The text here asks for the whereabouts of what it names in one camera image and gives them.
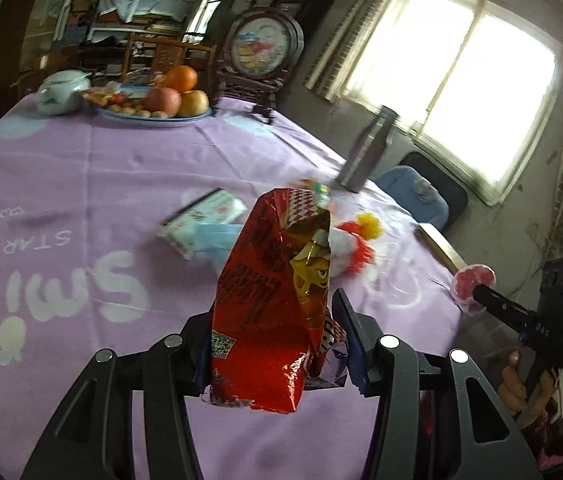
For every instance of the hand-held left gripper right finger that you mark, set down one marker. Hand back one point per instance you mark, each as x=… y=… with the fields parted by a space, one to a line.
x=349 y=342

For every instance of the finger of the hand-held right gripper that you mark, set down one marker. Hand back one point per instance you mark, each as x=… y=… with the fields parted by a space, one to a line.
x=496 y=302

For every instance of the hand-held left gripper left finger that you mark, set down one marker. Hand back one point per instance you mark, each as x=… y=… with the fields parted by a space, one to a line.
x=202 y=360

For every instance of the purple foil wrapper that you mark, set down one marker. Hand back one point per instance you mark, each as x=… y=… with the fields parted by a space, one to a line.
x=332 y=365

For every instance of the pink jelly cup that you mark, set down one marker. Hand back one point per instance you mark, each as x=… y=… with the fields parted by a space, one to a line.
x=469 y=280

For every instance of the red snack bag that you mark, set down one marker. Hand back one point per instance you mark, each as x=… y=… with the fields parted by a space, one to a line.
x=261 y=310

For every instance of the person's right forearm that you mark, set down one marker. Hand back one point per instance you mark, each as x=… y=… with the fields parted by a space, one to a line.
x=544 y=437

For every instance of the person's right hand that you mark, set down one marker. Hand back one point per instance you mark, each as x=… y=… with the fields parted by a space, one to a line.
x=511 y=390

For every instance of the wooden block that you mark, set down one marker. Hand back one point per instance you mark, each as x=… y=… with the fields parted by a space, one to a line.
x=441 y=247

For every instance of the clear plastic wrapper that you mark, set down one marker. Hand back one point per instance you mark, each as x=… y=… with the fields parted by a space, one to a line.
x=401 y=275

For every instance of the red yellow white toy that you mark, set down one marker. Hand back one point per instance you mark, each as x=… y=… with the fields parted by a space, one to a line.
x=349 y=247

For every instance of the blue face mask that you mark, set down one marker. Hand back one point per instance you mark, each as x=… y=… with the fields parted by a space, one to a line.
x=214 y=240

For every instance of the black chair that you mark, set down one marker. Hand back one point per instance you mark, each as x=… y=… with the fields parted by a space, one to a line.
x=449 y=185

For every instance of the grey cloth lump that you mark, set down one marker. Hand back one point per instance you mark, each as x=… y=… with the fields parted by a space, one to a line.
x=424 y=190

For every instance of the blue chair cushion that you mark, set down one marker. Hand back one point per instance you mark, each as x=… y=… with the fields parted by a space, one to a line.
x=401 y=190

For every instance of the white tissue packet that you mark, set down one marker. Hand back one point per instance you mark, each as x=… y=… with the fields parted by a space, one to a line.
x=211 y=210

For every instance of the grey metal bottle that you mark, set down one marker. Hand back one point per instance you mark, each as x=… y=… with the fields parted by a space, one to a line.
x=364 y=155

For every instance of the window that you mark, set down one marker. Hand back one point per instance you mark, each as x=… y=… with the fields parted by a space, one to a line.
x=461 y=80

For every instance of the blue fruit plate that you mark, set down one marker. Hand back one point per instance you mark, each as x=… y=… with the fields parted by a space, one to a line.
x=181 y=120

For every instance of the yellow apple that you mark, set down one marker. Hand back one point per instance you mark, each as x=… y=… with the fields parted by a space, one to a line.
x=194 y=104

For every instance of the red apple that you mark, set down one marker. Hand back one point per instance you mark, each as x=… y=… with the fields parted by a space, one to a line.
x=161 y=102

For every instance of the pile of walnuts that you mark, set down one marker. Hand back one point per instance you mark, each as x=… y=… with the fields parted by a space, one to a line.
x=131 y=109

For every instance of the orange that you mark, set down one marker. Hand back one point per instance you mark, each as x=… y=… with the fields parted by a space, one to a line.
x=181 y=79

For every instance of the pile of wrapped candies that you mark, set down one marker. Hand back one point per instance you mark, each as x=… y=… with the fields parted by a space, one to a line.
x=101 y=96

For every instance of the striped curtain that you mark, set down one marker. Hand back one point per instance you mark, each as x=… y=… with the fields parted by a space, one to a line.
x=346 y=45

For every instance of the white ceramic pot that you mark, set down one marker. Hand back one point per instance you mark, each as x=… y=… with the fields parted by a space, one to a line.
x=61 y=92

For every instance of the round embroidered table screen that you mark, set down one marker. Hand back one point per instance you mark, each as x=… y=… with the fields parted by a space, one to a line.
x=261 y=47

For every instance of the wooden chair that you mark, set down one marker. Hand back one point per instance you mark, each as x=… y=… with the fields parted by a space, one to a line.
x=166 y=52

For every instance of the cluttered wooden shelf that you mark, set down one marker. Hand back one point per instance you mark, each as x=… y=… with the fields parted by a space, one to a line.
x=111 y=30

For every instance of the dark wooden cabinet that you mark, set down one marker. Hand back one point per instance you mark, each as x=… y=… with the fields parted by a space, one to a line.
x=311 y=0

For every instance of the white cloth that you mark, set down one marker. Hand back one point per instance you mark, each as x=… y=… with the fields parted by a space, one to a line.
x=146 y=2

